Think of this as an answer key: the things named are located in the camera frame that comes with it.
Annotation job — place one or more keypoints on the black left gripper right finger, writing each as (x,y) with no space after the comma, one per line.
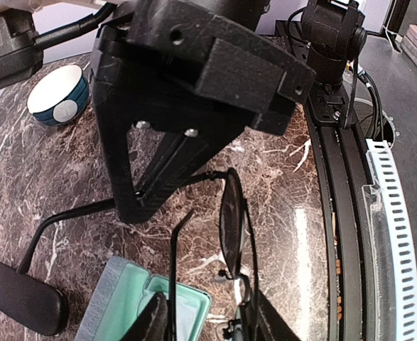
(260,319)

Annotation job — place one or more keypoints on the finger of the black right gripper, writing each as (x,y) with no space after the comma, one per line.
(168,107)

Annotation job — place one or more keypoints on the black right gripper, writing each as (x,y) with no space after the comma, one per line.
(183,65)

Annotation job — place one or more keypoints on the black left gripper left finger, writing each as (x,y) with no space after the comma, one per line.
(152,322)

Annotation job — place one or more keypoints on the blue textured glasses case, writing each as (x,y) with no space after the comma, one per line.
(122,292)

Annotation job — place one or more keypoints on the black frame sunglasses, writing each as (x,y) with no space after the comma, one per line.
(204,248)

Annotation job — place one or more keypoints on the black hard glasses case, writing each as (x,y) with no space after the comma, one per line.
(32,303)

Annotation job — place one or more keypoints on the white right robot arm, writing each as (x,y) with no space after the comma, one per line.
(334,33)

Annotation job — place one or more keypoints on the white and green bowl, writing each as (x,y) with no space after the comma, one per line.
(59,97)

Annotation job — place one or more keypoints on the white slotted cable duct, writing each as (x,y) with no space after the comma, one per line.
(393,253)

